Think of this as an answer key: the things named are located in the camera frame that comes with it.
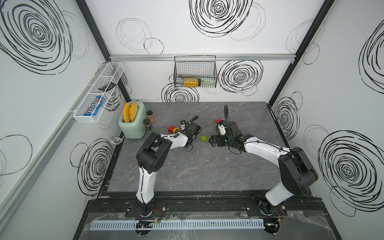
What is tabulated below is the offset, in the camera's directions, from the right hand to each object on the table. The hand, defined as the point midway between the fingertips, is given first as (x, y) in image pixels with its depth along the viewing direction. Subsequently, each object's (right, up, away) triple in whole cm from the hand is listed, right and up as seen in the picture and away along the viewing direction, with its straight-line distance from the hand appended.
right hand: (216, 139), depth 90 cm
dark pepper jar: (-45, +9, +8) cm, 47 cm away
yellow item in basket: (-16, +34, -3) cm, 37 cm away
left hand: (-17, +1, +12) cm, 21 cm away
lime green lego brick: (-7, -1, +9) cm, 11 cm away
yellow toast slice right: (-50, +17, -1) cm, 53 cm away
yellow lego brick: (-27, +5, +12) cm, 30 cm away
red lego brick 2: (+3, +11, +17) cm, 20 cm away
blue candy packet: (-62, +19, -19) cm, 67 cm away
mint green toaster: (-51, +5, +3) cm, 52 cm away
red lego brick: (-30, +6, +12) cm, 33 cm away
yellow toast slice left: (-54, +16, -3) cm, 56 cm away
